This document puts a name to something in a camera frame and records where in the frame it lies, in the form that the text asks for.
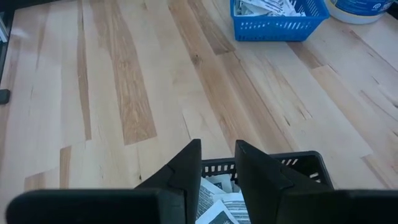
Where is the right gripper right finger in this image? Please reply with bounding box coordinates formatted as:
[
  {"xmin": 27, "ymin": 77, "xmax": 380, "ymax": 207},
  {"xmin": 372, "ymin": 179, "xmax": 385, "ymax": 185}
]
[{"xmin": 234, "ymin": 139, "xmax": 398, "ymax": 224}]

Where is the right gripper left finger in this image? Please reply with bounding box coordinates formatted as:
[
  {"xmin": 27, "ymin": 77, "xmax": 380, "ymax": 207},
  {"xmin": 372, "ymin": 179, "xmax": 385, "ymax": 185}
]
[{"xmin": 5, "ymin": 139, "xmax": 202, "ymax": 224}]

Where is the black plastic basket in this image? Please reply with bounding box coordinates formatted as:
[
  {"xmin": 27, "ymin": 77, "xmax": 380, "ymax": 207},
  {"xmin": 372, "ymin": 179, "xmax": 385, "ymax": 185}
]
[{"xmin": 200, "ymin": 151, "xmax": 335, "ymax": 224}]

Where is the white antiseptic towelette packet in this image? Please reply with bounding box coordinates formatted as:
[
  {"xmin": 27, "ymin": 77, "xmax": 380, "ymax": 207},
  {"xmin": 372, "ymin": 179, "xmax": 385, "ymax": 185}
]
[
  {"xmin": 197, "ymin": 177, "xmax": 226, "ymax": 218},
  {"xmin": 211, "ymin": 173, "xmax": 234, "ymax": 194},
  {"xmin": 195, "ymin": 199, "xmax": 241, "ymax": 224},
  {"xmin": 222, "ymin": 192, "xmax": 251, "ymax": 224}
]

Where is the blue plastic basket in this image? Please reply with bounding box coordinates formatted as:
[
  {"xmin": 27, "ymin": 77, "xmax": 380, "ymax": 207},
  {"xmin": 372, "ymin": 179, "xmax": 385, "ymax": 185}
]
[{"xmin": 229, "ymin": 0, "xmax": 330, "ymax": 42}]

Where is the plain white bandage packet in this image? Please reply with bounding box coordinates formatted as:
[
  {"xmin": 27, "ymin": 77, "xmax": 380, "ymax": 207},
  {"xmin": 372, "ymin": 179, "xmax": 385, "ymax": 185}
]
[
  {"xmin": 264, "ymin": 0, "xmax": 306, "ymax": 17},
  {"xmin": 233, "ymin": 0, "xmax": 271, "ymax": 16}
]

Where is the disinfecting wipes canister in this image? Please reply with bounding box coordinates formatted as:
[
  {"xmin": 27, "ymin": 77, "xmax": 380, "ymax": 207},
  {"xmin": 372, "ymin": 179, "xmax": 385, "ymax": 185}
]
[{"xmin": 323, "ymin": 0, "xmax": 398, "ymax": 25}]

